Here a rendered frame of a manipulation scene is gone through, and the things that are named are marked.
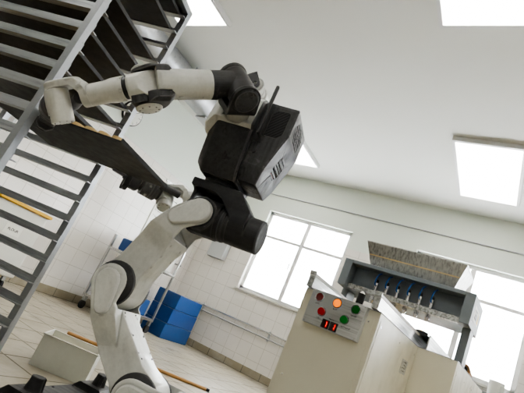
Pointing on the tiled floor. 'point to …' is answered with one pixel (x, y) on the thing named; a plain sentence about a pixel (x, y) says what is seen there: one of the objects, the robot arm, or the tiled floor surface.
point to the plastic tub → (65, 356)
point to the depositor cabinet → (438, 375)
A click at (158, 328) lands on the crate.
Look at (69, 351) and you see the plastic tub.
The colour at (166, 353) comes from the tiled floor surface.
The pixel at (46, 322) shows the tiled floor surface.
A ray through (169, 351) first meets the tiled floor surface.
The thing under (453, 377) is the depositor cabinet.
